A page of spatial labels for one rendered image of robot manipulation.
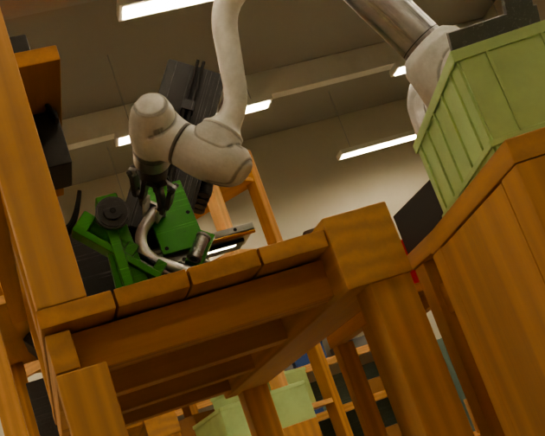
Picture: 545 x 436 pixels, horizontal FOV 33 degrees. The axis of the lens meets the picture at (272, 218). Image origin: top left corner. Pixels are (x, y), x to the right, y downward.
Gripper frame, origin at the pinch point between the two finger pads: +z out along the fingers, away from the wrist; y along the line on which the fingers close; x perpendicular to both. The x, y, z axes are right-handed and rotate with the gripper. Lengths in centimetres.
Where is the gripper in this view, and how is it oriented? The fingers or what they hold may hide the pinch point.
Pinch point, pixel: (152, 208)
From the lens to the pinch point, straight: 234.0
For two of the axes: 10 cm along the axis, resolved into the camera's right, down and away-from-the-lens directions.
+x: -3.9, 7.4, -5.4
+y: -9.2, -3.8, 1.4
